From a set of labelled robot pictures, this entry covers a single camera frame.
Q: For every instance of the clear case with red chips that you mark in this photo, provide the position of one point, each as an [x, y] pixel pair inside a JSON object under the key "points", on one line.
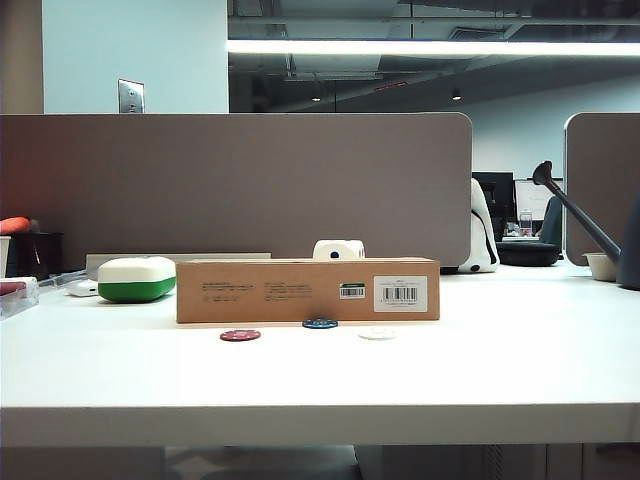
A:
{"points": [[17, 297]]}

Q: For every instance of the white and black penguin figure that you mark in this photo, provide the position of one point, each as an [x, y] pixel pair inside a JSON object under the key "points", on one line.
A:
{"points": [[482, 240]]}

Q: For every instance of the red poker chip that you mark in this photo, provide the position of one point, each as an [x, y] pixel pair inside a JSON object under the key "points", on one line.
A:
{"points": [[240, 335]]}

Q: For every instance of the white poker chip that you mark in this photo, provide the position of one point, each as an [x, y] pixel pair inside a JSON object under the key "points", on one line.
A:
{"points": [[378, 334]]}

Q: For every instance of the lit white computer monitor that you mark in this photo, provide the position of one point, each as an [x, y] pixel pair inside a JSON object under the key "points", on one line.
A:
{"points": [[530, 200]]}

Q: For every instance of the black computer monitor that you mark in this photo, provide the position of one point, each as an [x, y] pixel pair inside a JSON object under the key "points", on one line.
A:
{"points": [[502, 192]]}

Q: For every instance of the blue poker chip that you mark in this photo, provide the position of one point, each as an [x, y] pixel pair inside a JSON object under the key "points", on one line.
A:
{"points": [[320, 323]]}

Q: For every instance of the small white paper bowl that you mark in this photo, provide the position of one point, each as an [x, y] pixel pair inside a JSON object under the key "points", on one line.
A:
{"points": [[602, 267]]}

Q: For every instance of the narrow grey desk divider panel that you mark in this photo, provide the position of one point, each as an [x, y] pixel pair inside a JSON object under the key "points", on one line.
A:
{"points": [[600, 150]]}

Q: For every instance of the black round cushion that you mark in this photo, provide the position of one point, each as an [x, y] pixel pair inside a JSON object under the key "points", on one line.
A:
{"points": [[527, 254]]}

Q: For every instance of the white and green lidded container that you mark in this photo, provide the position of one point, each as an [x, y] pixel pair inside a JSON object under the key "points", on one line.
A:
{"points": [[135, 280]]}

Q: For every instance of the white cup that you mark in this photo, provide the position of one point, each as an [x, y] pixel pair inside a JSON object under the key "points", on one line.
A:
{"points": [[4, 257]]}

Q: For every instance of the dark grey watering can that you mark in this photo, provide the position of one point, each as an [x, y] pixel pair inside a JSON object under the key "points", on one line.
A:
{"points": [[575, 207]]}

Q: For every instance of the clear bottle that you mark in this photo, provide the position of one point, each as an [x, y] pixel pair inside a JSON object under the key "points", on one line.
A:
{"points": [[525, 224]]}

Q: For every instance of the orange red object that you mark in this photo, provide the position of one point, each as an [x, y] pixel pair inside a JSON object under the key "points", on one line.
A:
{"points": [[14, 225]]}

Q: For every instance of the silver wall outlet plate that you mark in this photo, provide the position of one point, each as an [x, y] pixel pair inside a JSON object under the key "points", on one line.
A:
{"points": [[131, 96]]}

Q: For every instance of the brown cardboard box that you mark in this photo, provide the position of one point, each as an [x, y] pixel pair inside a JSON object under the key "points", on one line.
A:
{"points": [[300, 292]]}

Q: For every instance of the wide grey desk divider panel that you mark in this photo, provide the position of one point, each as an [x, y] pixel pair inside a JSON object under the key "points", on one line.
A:
{"points": [[250, 185]]}

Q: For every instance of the small white earbud case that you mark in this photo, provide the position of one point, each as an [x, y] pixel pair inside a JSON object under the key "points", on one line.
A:
{"points": [[82, 288]]}

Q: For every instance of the black cup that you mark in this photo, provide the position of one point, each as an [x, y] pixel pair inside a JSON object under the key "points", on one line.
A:
{"points": [[37, 255]]}

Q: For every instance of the white die with blue dot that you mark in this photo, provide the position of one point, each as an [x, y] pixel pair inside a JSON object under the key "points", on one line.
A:
{"points": [[340, 250]]}

